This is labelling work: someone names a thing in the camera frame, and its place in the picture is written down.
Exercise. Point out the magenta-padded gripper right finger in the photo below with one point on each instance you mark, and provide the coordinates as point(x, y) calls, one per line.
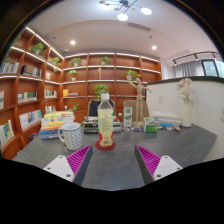
point(166, 165)

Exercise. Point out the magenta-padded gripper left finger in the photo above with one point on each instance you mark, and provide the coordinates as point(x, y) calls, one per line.
point(58, 166)

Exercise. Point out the clear bottle with yellow drink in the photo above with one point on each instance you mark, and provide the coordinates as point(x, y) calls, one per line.
point(105, 128)

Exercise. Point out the white mug with line pattern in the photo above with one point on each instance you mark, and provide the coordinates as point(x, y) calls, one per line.
point(73, 136)

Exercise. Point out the blue snack packets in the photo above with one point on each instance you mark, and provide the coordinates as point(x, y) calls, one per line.
point(166, 125)

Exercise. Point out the stack of colourful books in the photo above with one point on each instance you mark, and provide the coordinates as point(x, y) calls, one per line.
point(56, 124)

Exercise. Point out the small green and white box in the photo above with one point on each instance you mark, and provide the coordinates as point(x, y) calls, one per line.
point(150, 125)

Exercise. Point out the flat round red coaster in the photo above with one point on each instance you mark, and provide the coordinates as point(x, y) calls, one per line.
point(100, 147)

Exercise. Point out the small snack packet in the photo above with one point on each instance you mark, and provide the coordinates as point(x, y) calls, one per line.
point(125, 129)
point(135, 128)

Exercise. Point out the stack of white papers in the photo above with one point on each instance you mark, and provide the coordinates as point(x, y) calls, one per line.
point(167, 117)

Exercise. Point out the white vase with pale flowers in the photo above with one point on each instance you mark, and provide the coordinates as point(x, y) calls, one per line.
point(186, 114)

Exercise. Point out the tall green and white carton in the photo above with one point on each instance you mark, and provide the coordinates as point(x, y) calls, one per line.
point(127, 117)

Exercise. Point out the dark office chair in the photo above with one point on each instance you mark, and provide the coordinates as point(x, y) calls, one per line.
point(92, 107)

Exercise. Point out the tan board panel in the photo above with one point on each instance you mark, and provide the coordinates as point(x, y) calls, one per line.
point(129, 103)

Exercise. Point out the wooden artist mannequin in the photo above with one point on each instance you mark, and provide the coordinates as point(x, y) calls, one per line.
point(139, 96)

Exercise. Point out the orange wooden shelf unit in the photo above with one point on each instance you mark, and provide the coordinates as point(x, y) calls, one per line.
point(83, 76)

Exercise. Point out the grey curtain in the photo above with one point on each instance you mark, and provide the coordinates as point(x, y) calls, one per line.
point(189, 69)

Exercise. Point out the window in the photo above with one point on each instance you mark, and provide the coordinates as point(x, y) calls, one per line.
point(211, 68)

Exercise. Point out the recessed ceiling lights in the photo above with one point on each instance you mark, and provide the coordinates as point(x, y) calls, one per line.
point(72, 42)

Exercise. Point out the ceiling air vent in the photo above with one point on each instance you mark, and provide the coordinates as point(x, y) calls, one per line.
point(138, 26)

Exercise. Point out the ceiling lamp with round bulbs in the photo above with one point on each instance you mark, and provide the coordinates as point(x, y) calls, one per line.
point(122, 17)

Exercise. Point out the white wall switch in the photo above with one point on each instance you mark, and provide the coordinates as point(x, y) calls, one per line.
point(160, 99)

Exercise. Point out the black track light rail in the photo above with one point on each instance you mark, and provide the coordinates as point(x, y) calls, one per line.
point(195, 54)

